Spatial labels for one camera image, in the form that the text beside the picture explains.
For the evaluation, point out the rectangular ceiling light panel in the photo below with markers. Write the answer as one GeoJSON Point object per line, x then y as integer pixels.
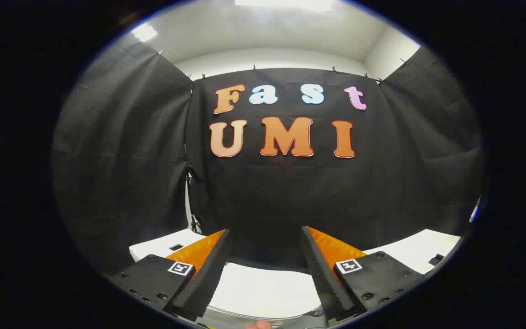
{"type": "Point", "coordinates": [286, 3]}
{"type": "Point", "coordinates": [144, 33]}

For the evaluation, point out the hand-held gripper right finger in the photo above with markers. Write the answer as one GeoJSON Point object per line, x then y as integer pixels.
{"type": "Point", "coordinates": [324, 278]}

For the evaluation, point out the white box with slot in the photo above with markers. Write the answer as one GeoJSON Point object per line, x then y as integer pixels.
{"type": "Point", "coordinates": [153, 246]}

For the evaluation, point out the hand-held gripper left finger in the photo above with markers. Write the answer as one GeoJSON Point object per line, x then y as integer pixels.
{"type": "Point", "coordinates": [208, 278]}

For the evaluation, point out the black tripod stand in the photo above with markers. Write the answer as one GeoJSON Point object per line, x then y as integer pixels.
{"type": "Point", "coordinates": [193, 219]}

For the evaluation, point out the black backdrop cloth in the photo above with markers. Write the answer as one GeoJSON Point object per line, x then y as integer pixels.
{"type": "Point", "coordinates": [290, 192]}

